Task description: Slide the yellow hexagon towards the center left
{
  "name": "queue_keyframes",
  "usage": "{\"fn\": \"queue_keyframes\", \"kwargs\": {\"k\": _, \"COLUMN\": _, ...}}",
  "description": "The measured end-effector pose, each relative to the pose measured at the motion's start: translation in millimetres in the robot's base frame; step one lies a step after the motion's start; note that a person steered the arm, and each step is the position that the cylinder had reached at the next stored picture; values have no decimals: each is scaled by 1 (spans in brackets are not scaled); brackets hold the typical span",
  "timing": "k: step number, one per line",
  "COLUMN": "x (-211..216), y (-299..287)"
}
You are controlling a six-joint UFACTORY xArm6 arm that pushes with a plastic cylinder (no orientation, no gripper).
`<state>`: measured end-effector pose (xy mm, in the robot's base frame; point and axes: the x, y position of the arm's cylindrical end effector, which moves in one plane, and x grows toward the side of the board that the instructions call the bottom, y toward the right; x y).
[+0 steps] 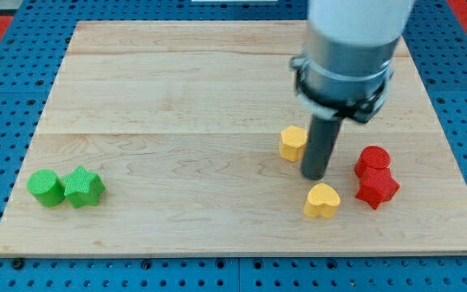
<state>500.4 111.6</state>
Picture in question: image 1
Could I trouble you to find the light wooden board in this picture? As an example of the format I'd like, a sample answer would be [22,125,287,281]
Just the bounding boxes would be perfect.
[0,21,467,259]

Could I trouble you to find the yellow heart block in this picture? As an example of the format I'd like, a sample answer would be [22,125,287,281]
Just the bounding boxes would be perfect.
[303,182,341,219]

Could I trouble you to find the red star block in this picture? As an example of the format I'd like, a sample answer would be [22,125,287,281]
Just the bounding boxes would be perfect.
[356,168,401,209]

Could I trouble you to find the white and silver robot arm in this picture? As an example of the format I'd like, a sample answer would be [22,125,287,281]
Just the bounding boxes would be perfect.
[291,0,414,122]

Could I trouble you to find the green star block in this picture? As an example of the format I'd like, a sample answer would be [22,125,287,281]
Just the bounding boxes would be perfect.
[61,165,105,208]

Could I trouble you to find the green cylinder block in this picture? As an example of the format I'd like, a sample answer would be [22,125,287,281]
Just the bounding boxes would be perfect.
[27,169,65,208]

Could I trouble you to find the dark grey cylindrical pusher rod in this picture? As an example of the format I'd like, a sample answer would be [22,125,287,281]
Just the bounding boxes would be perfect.
[301,115,342,180]

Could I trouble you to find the black cable clamp ring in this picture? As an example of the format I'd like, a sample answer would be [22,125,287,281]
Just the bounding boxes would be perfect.
[289,55,394,124]

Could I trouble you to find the yellow hexagon block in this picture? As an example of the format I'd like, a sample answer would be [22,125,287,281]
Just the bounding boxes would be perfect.
[279,126,307,162]

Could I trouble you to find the red cylinder block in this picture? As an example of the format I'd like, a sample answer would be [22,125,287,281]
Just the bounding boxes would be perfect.
[354,145,391,178]

